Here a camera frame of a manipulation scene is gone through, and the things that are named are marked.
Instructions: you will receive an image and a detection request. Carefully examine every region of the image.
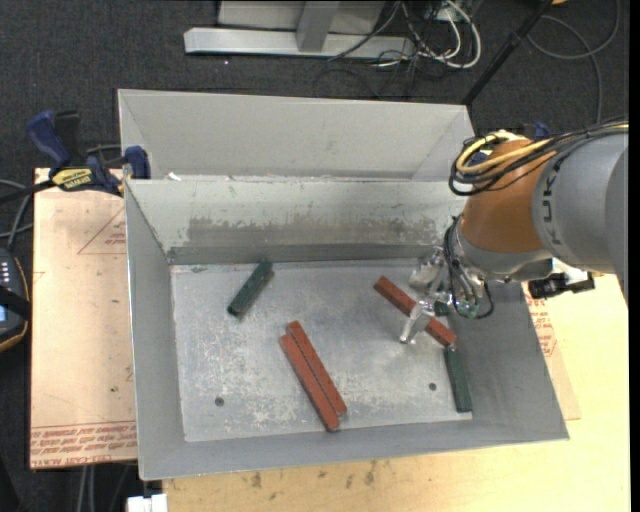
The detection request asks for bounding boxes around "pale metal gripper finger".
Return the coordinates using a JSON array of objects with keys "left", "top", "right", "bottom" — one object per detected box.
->
[
  {"left": 399, "top": 307, "right": 423, "bottom": 344},
  {"left": 408, "top": 311, "right": 434, "bottom": 346}
]

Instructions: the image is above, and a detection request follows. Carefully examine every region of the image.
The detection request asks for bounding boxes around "red-brown flat block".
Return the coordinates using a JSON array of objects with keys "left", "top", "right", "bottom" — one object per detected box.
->
[
  {"left": 278, "top": 333, "right": 342, "bottom": 433},
  {"left": 286, "top": 319, "right": 349, "bottom": 418},
  {"left": 372, "top": 275, "right": 458, "bottom": 348}
]

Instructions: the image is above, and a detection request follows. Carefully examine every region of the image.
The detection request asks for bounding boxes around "dark green flat block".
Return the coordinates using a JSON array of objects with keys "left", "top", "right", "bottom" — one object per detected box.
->
[
  {"left": 226, "top": 258, "right": 276, "bottom": 321},
  {"left": 443, "top": 345, "right": 474, "bottom": 414}
]

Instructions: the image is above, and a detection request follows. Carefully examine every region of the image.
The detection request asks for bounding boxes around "grey metal bin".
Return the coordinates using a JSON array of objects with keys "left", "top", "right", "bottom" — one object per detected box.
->
[{"left": 117, "top": 88, "right": 571, "bottom": 482}]

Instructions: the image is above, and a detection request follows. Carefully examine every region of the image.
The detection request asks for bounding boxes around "black cylinder on white bracket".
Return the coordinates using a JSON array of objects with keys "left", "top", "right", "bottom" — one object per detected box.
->
[{"left": 528, "top": 264, "right": 597, "bottom": 300}]

